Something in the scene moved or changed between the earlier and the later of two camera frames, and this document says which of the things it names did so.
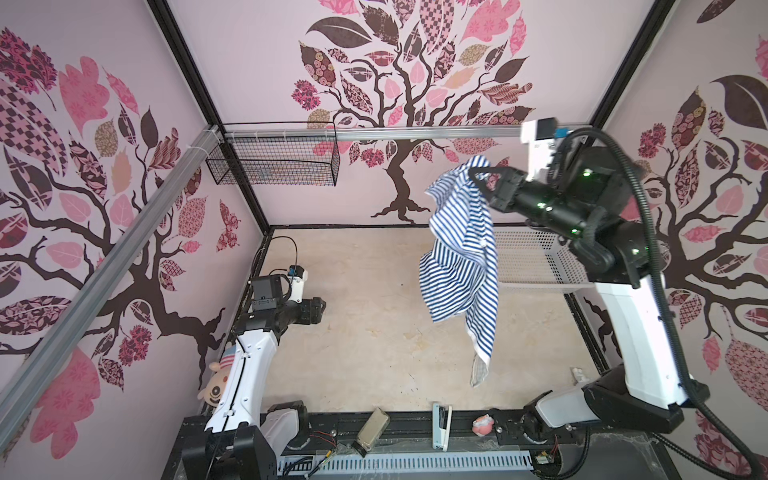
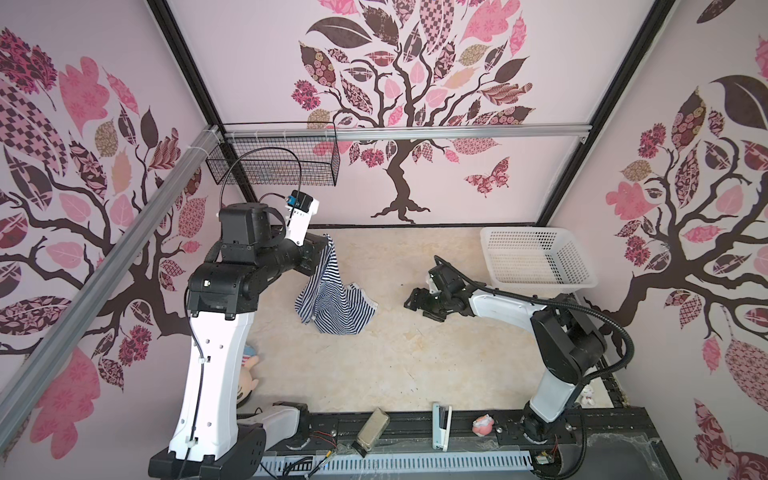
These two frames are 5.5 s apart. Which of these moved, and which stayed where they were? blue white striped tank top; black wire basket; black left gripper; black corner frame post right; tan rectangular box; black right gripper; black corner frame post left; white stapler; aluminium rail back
Moved: black left gripper; black right gripper; blue white striped tank top
Stayed: black corner frame post left; white stapler; black wire basket; black corner frame post right; tan rectangular box; aluminium rail back
